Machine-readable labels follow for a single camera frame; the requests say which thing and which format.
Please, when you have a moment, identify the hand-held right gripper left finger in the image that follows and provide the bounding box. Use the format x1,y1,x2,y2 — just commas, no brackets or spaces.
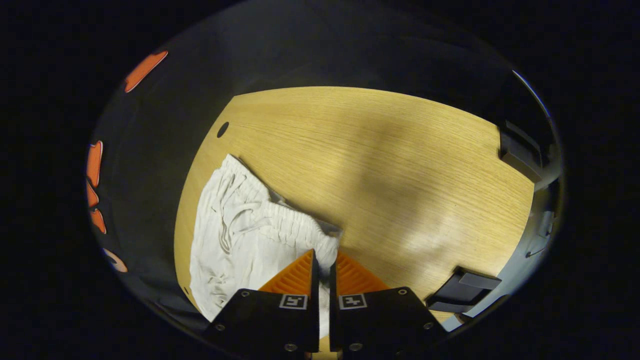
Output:
202,248,321,354

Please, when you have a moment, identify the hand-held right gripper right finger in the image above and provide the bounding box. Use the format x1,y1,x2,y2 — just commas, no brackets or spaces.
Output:
328,249,449,354

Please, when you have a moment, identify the black table edge bracket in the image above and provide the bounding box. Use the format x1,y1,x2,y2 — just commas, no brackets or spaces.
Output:
498,120,547,184
425,266,502,315

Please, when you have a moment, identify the black backdrop cloth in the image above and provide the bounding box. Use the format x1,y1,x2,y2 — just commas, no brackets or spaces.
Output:
86,2,553,326

